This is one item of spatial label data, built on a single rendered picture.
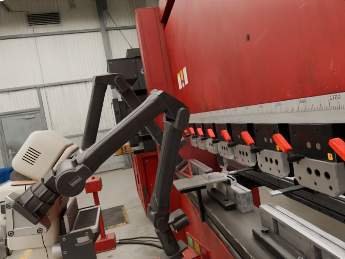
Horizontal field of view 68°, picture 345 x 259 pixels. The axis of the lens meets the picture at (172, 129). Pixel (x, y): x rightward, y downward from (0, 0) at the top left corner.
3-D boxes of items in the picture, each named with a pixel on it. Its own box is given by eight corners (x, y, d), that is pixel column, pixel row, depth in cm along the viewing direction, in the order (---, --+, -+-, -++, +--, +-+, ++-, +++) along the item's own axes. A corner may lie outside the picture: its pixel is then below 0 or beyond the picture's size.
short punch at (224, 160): (218, 167, 144) (215, 151, 144) (222, 166, 145) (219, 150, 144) (225, 170, 134) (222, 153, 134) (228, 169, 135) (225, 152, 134)
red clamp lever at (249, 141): (240, 131, 89) (252, 151, 82) (251, 129, 90) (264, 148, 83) (239, 134, 90) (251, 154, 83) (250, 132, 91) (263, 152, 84)
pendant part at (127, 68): (120, 149, 277) (107, 71, 272) (142, 144, 283) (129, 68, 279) (123, 153, 228) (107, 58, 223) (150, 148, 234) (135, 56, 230)
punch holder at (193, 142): (191, 145, 188) (187, 123, 187) (202, 143, 189) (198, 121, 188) (196, 147, 173) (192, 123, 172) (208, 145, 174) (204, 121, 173)
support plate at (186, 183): (172, 182, 144) (172, 181, 144) (215, 173, 148) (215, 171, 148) (178, 190, 126) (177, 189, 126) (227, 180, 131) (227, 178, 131)
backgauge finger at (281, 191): (261, 194, 105) (260, 182, 104) (317, 181, 109) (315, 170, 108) (278, 203, 93) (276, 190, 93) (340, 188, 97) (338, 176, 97)
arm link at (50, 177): (39, 180, 74) (39, 188, 69) (65, 154, 75) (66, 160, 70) (65, 197, 78) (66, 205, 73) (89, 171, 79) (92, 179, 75)
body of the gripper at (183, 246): (189, 250, 94) (181, 233, 93) (166, 266, 90) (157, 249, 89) (182, 243, 100) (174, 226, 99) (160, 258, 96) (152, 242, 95)
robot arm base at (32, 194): (24, 192, 76) (8, 205, 64) (44, 172, 77) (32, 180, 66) (47, 210, 78) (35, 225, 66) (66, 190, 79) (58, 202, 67)
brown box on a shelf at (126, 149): (113, 153, 349) (111, 145, 348) (132, 150, 354) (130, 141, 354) (113, 156, 320) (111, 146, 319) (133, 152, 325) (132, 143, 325)
